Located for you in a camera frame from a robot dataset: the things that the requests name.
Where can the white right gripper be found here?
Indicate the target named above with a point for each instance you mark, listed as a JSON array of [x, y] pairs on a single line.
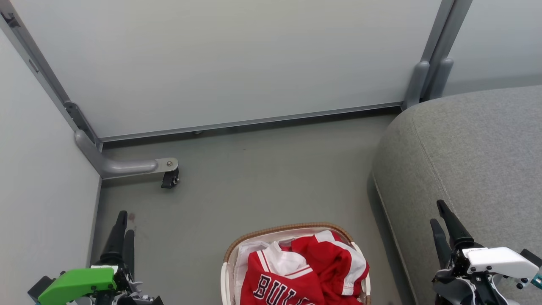
[[497, 260]]

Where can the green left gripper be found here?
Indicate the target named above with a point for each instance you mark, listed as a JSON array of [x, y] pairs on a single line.
[[78, 283]]

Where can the red garment with 23 print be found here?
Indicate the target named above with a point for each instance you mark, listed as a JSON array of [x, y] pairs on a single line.
[[338, 262]]

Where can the red Bulls jersey white stripes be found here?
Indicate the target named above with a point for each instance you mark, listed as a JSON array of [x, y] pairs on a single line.
[[275, 288]]

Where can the grey fabric sofa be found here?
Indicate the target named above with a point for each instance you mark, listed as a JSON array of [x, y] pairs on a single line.
[[474, 161]]

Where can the grey curved partition foot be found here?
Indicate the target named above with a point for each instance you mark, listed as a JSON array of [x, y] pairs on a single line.
[[123, 167]]

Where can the black caster wheel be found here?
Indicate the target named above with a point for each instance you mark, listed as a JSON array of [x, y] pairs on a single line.
[[170, 180]]

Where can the white laundry basket brown rim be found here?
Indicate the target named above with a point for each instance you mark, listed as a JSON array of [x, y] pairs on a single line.
[[226, 271]]

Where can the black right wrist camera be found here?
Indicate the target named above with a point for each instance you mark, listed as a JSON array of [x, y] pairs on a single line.
[[531, 257]]

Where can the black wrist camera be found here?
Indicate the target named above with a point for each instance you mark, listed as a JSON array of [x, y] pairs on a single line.
[[531, 257], [41, 288]]

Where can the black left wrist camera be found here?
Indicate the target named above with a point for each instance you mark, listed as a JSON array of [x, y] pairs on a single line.
[[41, 288]]

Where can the grey partition bottom rail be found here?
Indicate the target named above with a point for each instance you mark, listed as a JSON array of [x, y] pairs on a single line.
[[254, 122]]

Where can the grey slanted partition post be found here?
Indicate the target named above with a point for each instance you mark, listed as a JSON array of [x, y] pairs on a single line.
[[46, 80]]

